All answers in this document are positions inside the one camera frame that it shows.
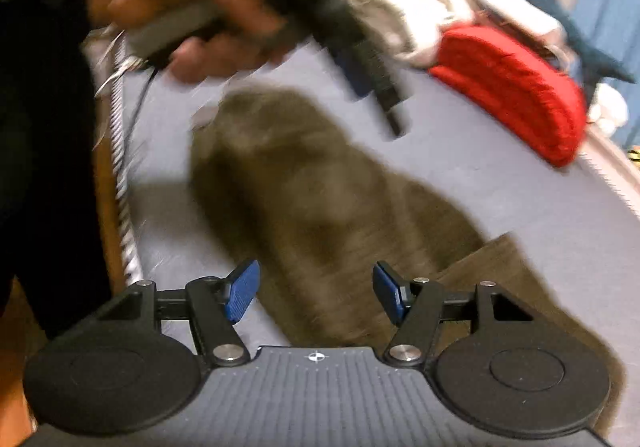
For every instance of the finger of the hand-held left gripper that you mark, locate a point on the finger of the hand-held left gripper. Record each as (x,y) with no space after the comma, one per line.
(356,74)
(382,82)

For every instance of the red folded comforter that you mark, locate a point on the red folded comforter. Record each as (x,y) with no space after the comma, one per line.
(515,82)

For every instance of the wooden bed frame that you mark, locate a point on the wooden bed frame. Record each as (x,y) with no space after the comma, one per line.
(107,207)

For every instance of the white plush toy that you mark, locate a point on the white plush toy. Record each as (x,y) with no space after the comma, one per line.
(607,109)

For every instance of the person's dark clothing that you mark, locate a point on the person's dark clothing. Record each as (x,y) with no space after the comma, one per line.
(45,152)

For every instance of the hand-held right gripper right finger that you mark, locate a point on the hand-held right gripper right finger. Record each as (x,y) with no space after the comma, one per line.
(390,296)

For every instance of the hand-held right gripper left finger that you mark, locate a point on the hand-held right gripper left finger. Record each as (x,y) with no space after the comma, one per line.
(243,289)

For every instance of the grey quilted mattress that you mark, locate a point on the grey quilted mattress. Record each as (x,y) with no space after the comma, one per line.
(450,167)

